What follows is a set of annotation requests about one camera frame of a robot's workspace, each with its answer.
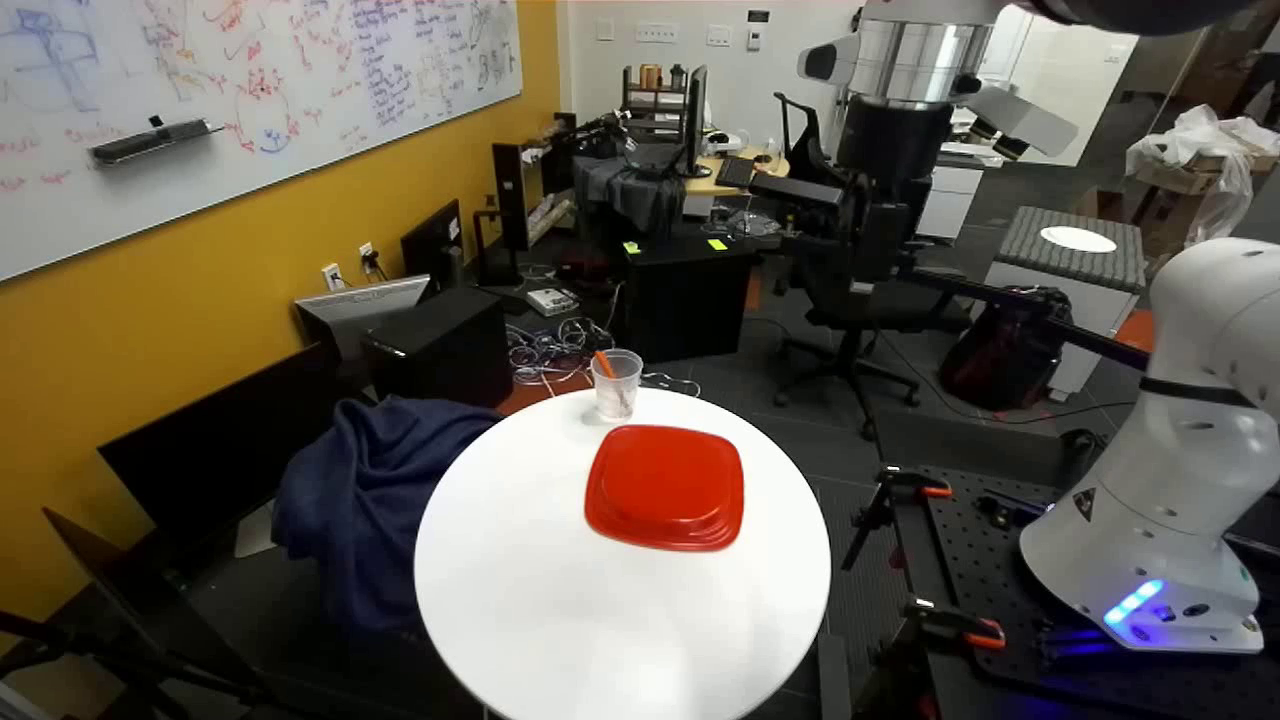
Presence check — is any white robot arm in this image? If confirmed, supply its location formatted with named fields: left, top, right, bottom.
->
left=1017, top=235, right=1280, bottom=657

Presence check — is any clear plastic measuring cup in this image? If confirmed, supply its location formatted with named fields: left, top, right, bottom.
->
left=587, top=346, right=643, bottom=420

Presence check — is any black computer tower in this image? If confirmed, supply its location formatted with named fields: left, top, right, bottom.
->
left=615, top=235, right=750, bottom=361

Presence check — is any red square plate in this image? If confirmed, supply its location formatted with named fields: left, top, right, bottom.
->
left=585, top=422, right=745, bottom=550

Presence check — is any black box on floor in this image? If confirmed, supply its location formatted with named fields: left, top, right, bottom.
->
left=363, top=289, right=511, bottom=408

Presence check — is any round white table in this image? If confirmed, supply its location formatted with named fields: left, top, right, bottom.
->
left=413, top=388, right=831, bottom=720

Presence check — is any black office chair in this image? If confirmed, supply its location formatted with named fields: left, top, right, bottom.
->
left=774, top=204, right=932, bottom=411

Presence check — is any black orange clamp far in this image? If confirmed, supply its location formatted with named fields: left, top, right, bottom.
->
left=838, top=465, right=955, bottom=569

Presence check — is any black orange clamp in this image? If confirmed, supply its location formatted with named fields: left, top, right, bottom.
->
left=838, top=465, right=955, bottom=569
left=905, top=594, right=1006, bottom=653

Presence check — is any navy blue cloth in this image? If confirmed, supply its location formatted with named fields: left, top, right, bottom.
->
left=272, top=396, right=495, bottom=634

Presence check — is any black orange clamp near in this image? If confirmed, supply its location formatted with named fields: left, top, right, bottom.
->
left=905, top=594, right=1006, bottom=653

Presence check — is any whiteboard with writing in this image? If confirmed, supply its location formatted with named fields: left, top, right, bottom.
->
left=0, top=0, right=523, bottom=278

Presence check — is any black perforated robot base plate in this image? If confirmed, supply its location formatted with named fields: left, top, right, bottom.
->
left=890, top=467, right=1280, bottom=720

